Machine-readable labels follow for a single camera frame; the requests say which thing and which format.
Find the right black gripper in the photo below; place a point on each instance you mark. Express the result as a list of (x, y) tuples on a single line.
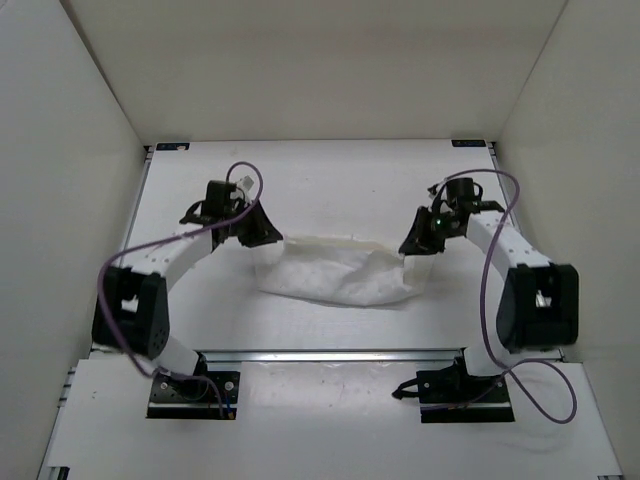
[(418, 241)]

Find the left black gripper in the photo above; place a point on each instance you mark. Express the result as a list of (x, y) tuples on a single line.
[(263, 230)]

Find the white pleated skirt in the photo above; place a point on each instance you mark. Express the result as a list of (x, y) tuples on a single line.
[(340, 271)]

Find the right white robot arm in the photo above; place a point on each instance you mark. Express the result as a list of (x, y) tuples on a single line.
[(529, 303)]

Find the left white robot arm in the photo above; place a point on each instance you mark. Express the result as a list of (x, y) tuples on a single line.
[(135, 308)]

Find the right corner label sticker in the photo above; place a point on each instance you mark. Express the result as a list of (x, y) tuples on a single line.
[(468, 143)]

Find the corner label sticker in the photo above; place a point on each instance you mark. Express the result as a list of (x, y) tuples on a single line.
[(468, 143), (172, 146)]

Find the left corner label sticker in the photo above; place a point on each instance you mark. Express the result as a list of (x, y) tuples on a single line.
[(172, 146)]

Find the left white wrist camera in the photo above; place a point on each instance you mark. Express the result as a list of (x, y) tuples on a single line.
[(246, 183)]

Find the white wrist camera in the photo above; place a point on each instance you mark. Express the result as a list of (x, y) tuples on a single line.
[(246, 183), (435, 189)]

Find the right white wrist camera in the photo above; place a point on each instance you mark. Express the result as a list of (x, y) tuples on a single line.
[(435, 189)]

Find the aluminium front rail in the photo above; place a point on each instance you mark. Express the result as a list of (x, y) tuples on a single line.
[(325, 356)]

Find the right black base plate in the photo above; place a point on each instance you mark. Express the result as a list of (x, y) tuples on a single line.
[(452, 396)]

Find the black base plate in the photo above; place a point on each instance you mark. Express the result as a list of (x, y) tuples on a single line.
[(452, 396), (216, 399)]

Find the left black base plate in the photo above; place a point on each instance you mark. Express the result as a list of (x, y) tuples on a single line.
[(216, 399)]

